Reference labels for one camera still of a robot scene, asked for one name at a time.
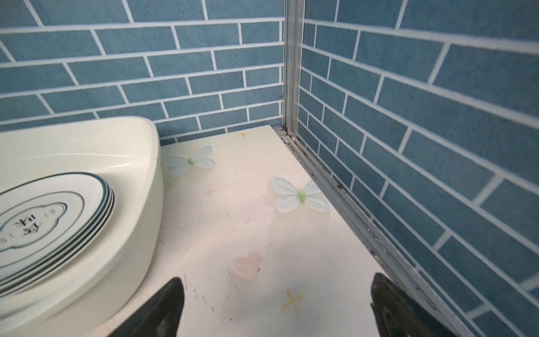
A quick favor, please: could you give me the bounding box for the green rim plate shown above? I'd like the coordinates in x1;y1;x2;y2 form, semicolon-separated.
1;188;115;296

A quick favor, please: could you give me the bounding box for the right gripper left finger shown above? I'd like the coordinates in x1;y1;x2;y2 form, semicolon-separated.
109;277;185;337

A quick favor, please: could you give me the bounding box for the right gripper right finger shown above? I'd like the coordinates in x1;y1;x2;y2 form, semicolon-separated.
371;273;455;337

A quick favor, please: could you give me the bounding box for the orange sunburst plate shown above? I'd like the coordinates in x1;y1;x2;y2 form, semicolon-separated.
1;192;116;298

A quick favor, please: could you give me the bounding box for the right corner aluminium post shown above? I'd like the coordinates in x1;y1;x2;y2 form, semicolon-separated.
283;0;305;138

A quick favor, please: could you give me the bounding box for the white plate grey flower outline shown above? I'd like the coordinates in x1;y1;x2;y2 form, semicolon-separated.
1;172;111;282

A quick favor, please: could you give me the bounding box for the white plastic bin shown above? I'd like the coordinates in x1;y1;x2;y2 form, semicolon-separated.
1;117;163;336

